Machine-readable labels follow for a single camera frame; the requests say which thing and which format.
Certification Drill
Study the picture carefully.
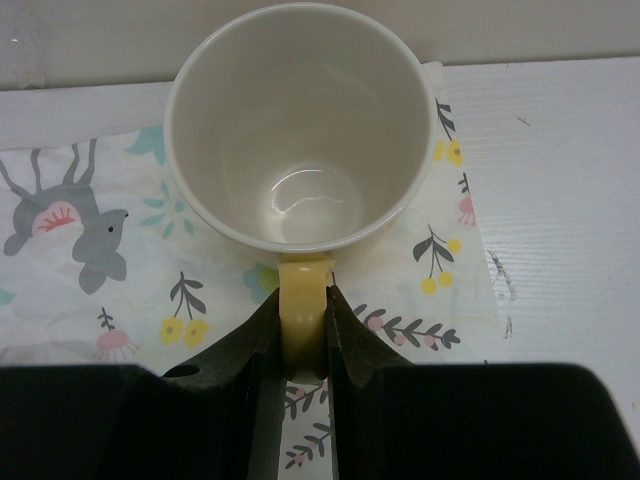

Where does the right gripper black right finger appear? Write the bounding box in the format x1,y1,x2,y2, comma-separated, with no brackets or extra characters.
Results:
326,287,639,479

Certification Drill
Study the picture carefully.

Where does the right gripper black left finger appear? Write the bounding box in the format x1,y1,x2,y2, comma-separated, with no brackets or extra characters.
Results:
1,295,285,479

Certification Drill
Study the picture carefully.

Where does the white floral cloth napkin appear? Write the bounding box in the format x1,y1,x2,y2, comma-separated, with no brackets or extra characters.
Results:
0,59,504,480

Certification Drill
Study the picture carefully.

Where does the yellow ceramic mug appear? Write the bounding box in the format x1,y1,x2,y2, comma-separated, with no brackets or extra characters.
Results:
164,3,437,383

